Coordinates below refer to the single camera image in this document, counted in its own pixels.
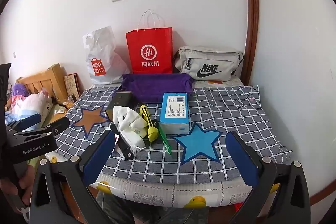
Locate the wooden bedside table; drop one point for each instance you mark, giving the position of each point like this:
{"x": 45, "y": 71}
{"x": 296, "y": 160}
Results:
{"x": 56, "y": 115}

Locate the person's camouflage trousers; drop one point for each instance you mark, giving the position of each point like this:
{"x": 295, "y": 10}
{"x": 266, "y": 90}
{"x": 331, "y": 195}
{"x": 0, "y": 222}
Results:
{"x": 118, "y": 208}

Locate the wooden baseboard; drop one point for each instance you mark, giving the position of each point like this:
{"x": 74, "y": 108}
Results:
{"x": 319, "y": 196}

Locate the wooden bed headboard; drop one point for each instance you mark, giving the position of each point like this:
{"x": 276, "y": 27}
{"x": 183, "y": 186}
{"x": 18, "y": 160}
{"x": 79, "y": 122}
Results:
{"x": 52, "y": 77}

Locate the purple fabric storage box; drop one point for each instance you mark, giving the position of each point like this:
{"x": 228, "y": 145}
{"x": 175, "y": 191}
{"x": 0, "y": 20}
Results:
{"x": 157, "y": 87}

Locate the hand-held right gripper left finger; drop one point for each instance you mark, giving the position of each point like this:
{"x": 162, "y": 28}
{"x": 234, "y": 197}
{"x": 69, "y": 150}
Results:
{"x": 101, "y": 155}

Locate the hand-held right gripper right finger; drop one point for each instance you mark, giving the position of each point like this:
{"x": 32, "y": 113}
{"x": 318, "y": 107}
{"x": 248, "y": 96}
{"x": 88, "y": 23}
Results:
{"x": 241, "y": 158}

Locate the brown picture frame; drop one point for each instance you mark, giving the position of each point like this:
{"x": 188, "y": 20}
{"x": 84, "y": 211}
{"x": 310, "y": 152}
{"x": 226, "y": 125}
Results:
{"x": 71, "y": 85}

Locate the dark tin box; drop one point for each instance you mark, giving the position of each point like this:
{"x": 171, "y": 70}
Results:
{"x": 119, "y": 103}

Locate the white plush toy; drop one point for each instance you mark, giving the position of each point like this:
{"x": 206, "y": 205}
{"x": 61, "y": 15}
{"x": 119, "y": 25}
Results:
{"x": 126, "y": 116}

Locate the pile of pale bedding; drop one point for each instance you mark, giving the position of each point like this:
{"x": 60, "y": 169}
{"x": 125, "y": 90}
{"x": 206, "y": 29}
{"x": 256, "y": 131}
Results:
{"x": 31, "y": 106}

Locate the white plastic shopping bag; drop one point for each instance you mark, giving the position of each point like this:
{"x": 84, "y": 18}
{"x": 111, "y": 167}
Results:
{"x": 102, "y": 56}

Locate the red paper bag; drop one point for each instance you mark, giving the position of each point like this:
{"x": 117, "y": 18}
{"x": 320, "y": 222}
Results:
{"x": 149, "y": 56}

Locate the purple plush toy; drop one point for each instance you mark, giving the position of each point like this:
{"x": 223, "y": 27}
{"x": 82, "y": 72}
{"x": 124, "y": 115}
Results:
{"x": 19, "y": 88}

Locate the wooden door frame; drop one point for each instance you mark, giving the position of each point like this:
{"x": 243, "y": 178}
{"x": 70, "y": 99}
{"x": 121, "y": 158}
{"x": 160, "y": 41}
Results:
{"x": 250, "y": 16}

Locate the duck print tablecloth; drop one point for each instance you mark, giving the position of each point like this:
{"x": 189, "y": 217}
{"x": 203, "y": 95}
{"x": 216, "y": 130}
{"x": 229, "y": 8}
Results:
{"x": 162, "y": 195}

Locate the green tissue pack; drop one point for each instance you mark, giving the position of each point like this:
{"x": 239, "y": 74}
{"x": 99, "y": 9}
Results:
{"x": 165, "y": 142}

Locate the grey checked star cloth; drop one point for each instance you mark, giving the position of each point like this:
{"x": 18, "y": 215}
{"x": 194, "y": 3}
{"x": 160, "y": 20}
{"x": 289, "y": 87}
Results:
{"x": 231, "y": 113}

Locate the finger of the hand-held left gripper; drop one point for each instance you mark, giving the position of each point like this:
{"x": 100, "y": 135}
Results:
{"x": 26, "y": 119}
{"x": 55, "y": 125}

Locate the grey waist bag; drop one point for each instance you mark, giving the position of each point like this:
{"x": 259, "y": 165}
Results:
{"x": 210, "y": 61}

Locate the small red piece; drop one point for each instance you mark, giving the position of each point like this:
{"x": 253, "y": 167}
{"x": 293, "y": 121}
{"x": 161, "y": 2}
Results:
{"x": 237, "y": 206}

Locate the blue tissue pack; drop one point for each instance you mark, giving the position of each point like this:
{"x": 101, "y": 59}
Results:
{"x": 173, "y": 111}

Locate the person's left hand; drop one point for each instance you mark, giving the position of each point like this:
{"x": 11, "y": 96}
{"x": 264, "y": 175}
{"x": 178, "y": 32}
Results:
{"x": 26, "y": 187}

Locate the yellow and black pouch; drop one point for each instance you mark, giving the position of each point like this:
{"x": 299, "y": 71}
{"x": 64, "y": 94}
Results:
{"x": 152, "y": 132}

